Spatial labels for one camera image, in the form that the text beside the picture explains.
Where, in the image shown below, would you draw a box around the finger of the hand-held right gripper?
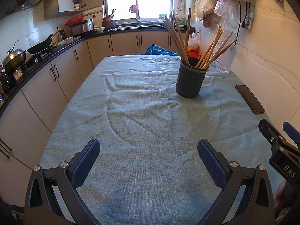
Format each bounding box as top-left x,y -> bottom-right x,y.
282,122 -> 300,149
258,119 -> 287,150

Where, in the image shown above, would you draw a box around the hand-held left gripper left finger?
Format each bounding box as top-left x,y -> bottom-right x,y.
24,138 -> 101,225

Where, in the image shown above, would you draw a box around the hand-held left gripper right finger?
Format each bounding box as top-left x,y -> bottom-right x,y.
197,139 -> 275,225

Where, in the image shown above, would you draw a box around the dark grey chopstick holder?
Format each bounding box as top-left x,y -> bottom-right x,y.
176,57 -> 209,98

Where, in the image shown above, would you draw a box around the bundle of wooden chopsticks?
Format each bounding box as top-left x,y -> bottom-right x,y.
163,8 -> 238,69

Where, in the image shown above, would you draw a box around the person's right hand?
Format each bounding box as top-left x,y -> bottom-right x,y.
275,179 -> 288,212

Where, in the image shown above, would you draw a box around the black smartphone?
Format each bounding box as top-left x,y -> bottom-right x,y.
235,84 -> 266,115

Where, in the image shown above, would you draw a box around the grey-green table cloth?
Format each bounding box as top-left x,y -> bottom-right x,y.
39,55 -> 289,225

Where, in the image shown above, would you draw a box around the beige lower kitchen cabinets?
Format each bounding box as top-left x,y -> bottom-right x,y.
0,31 -> 188,207

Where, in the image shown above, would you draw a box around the clear glass pitcher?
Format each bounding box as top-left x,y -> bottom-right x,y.
214,41 -> 236,74

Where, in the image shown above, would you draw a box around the seasoning bottles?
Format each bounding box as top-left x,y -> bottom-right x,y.
0,62 -> 12,99

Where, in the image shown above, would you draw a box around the white tag card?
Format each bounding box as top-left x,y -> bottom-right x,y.
245,11 -> 254,30

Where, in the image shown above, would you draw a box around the black gas stove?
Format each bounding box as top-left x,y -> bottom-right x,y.
25,49 -> 54,68

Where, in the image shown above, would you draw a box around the white plastic bags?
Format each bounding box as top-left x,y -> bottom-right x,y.
187,32 -> 200,50

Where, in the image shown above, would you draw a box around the black frying pan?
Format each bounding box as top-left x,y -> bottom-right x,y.
27,29 -> 61,55

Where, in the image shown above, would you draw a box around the steel wok with lid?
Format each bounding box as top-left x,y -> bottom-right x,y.
2,40 -> 27,72

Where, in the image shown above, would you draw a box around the blue plastic bag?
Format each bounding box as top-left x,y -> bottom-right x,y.
139,44 -> 180,56

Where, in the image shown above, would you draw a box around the silver rice cooker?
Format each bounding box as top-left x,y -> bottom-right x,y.
71,19 -> 94,37

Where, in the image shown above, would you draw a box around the cluster of hanging plastic bags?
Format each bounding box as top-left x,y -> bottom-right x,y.
194,0 -> 255,30

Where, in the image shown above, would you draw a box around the brown ceramic pot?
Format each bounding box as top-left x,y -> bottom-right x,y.
103,19 -> 116,30

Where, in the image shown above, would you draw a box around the red plastic basin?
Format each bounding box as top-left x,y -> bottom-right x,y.
65,14 -> 84,27

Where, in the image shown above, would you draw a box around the black kitchen countertop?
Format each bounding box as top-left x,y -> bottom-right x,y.
0,25 -> 196,119

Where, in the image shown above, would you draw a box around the white detergent bottle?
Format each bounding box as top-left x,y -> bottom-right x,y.
175,10 -> 185,25

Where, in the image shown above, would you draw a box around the steel kitchen sink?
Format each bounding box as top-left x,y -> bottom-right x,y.
116,22 -> 163,29

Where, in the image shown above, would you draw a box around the kitchen window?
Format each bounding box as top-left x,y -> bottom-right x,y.
104,0 -> 174,23

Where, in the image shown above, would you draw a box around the black plug cable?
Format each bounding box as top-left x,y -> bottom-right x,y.
236,1 -> 249,40

